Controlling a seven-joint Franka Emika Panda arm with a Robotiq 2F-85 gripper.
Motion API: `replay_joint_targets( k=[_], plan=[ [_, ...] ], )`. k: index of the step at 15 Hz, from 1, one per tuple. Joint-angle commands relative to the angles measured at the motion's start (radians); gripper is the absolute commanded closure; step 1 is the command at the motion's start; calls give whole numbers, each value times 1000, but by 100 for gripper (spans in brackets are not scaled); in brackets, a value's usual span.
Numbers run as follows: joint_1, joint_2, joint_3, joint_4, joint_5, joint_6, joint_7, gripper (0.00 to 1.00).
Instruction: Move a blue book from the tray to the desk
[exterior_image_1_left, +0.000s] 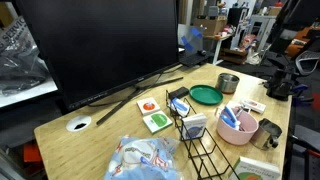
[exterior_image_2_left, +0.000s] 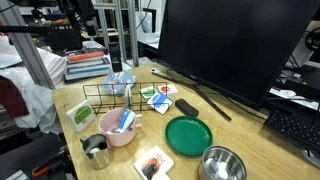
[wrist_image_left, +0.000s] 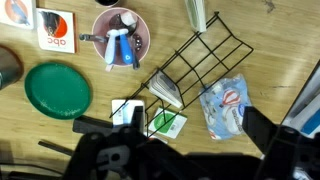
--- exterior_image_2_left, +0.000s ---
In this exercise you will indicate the black keyboard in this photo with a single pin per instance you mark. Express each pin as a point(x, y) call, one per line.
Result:
point(293, 128)

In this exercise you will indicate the red spine book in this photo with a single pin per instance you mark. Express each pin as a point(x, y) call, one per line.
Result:
point(86, 55)

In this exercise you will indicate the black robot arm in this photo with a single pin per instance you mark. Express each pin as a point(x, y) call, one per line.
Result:
point(80, 13)

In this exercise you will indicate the light blue thick book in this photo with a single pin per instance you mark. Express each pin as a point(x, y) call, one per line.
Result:
point(88, 71)

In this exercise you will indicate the black monitor stand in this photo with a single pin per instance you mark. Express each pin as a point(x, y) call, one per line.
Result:
point(200, 91)

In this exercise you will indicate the white vegetables book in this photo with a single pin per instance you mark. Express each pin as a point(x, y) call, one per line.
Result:
point(81, 115)

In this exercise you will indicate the aluminium frame post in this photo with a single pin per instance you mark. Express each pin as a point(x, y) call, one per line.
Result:
point(120, 30)
point(133, 33)

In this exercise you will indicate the steel bowl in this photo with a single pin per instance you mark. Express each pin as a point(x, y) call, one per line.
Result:
point(221, 163)

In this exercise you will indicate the green plate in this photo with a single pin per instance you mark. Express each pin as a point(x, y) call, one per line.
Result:
point(188, 135)

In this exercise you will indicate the maroon cloth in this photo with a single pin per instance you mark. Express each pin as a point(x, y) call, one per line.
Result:
point(11, 98)

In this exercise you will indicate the crumpled plastic snack bag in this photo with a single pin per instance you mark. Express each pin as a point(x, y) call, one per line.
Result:
point(116, 81)

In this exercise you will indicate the white cloth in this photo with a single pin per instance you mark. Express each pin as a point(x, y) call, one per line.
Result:
point(33, 96)

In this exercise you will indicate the pink bowl with utensils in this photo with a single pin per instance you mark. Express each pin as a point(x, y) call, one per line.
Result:
point(116, 137)

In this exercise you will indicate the metal spoon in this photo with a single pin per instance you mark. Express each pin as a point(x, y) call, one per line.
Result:
point(128, 96)

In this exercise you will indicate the large black computer monitor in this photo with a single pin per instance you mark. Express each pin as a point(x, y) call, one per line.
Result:
point(233, 43)

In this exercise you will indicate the small orange circle book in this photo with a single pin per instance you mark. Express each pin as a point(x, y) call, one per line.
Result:
point(166, 89)

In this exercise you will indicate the black bottle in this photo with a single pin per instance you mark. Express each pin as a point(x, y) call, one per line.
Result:
point(115, 56)

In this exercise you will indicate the white and blue book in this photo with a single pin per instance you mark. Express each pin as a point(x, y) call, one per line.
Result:
point(160, 101)

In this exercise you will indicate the blue and white tube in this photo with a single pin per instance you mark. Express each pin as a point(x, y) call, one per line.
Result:
point(125, 120)

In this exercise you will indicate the dark cover book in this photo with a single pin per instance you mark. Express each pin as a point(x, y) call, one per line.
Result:
point(88, 62)

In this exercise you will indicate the small green circle book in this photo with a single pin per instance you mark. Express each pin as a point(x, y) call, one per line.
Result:
point(147, 92)

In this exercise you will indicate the steel pitcher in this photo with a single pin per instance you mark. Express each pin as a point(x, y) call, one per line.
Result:
point(96, 155)

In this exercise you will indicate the slanted aluminium frame beam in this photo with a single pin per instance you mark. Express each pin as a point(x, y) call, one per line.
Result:
point(26, 50)

